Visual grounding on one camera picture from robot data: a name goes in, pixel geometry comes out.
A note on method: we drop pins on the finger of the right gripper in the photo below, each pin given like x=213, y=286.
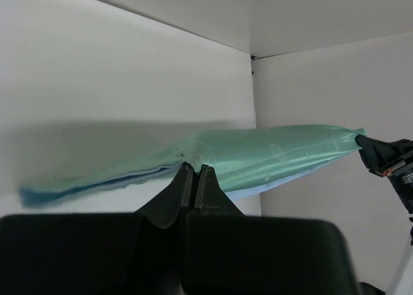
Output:
x=371, y=149

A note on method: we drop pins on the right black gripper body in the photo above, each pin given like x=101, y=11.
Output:
x=393, y=160

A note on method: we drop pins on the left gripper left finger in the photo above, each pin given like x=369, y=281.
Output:
x=163, y=209

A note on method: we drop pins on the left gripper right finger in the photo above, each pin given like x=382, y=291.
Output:
x=210, y=198

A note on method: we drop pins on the teal satin placemat cloth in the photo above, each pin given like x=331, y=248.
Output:
x=246, y=162

